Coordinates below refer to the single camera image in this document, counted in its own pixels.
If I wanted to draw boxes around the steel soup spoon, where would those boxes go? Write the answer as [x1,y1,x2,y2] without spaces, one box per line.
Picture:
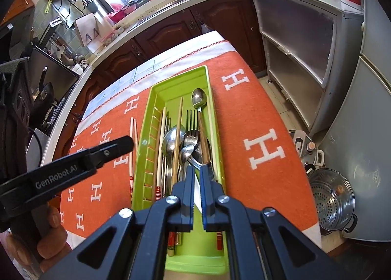
[179,144,203,179]

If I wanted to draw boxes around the bamboo chopstick red end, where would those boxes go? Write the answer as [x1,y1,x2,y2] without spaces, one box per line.
[129,117,134,201]
[155,107,166,201]
[133,118,139,155]

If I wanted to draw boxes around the large steel spoon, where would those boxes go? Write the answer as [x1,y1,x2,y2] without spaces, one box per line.
[162,126,176,195]

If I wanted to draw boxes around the steel chopstick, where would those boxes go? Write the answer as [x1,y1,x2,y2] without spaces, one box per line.
[162,115,171,197]

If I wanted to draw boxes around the small steel spoon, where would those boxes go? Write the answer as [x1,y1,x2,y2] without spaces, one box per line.
[191,87,209,134]

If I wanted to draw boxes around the steel fork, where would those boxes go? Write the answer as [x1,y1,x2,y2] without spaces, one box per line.
[183,109,199,146]

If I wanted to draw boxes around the person's left hand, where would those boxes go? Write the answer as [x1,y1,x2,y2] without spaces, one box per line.
[6,204,72,275]

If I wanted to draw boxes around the green plastic utensil tray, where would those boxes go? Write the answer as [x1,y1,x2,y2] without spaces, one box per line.
[132,66,228,275]

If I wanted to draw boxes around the orange H-pattern cloth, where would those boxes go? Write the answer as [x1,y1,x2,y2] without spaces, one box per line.
[59,40,322,250]

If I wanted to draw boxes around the black frying pan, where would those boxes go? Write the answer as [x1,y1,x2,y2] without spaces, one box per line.
[33,66,54,108]

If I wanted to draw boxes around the steel steamer pot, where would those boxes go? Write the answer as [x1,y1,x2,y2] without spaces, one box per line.
[308,168,358,233]

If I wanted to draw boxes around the grey metal cabinet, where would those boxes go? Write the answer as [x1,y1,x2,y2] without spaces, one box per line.
[253,0,364,135]

